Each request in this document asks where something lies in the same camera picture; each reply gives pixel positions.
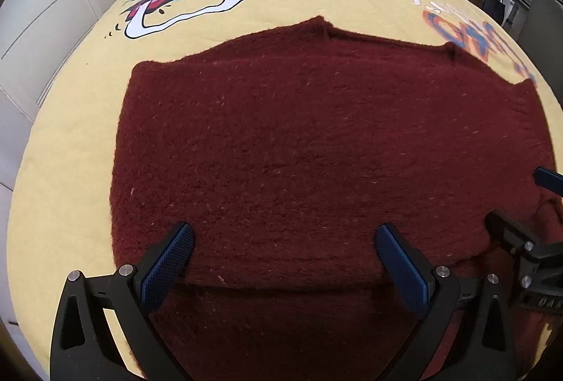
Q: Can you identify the white wardrobe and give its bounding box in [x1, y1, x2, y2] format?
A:
[0, 0, 160, 190]

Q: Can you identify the grey chair back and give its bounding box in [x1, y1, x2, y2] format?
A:
[519, 0, 563, 58]

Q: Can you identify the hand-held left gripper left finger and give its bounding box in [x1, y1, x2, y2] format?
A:
[50, 221, 196, 381]

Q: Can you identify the dark red knit sweater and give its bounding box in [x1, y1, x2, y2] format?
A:
[109, 15, 563, 381]

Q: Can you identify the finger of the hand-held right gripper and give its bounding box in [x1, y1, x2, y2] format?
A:
[533, 167, 563, 191]
[484, 209, 563, 266]

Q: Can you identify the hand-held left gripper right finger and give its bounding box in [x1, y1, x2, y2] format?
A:
[374, 223, 517, 381]

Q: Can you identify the navy bag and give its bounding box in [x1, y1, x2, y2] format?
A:
[481, 0, 507, 23]

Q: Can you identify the yellow printed blanket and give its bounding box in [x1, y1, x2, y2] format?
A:
[6, 0, 563, 381]

